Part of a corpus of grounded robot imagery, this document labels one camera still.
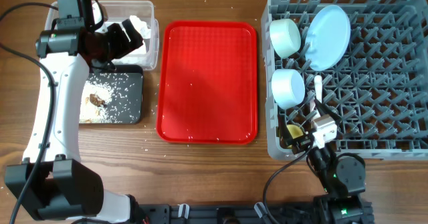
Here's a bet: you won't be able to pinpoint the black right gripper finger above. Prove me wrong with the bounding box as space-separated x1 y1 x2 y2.
314 98 342 124
278 114 293 147

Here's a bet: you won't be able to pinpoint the yellow plastic cup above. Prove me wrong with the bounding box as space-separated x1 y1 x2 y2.
284 124 304 148

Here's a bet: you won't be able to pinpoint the cream plastic spoon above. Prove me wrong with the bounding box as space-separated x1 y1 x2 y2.
314 75 323 103

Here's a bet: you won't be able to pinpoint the white paper napkin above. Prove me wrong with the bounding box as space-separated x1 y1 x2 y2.
113 15 152 66

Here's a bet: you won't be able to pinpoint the light blue bowl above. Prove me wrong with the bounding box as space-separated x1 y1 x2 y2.
271 69 306 110

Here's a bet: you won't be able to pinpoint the rice and food leftovers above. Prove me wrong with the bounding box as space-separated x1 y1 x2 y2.
79 73 143 124

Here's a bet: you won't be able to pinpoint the large light blue plate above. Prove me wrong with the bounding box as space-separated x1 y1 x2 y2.
305 5 351 72

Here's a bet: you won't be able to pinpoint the green bowl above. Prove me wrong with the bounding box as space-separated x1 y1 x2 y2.
270 19 301 59

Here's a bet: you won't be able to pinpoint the white plastic fork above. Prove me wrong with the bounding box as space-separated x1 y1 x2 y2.
308 91 318 118

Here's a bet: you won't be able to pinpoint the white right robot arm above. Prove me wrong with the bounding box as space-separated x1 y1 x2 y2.
280 99 370 223

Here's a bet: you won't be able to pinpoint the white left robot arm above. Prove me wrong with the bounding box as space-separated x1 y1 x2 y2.
5 0 150 223

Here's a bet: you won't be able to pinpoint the clear plastic waste bin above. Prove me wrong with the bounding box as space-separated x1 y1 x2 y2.
45 0 159 70

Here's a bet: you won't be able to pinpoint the black waste tray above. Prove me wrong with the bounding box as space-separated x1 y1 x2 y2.
78 64 144 125

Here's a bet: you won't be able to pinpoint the grey dishwasher rack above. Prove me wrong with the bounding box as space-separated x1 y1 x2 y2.
261 0 427 160

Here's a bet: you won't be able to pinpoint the red plastic tray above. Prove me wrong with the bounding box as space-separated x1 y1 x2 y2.
156 20 258 145

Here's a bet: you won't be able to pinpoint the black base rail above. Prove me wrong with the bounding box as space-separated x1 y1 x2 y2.
133 202 374 224

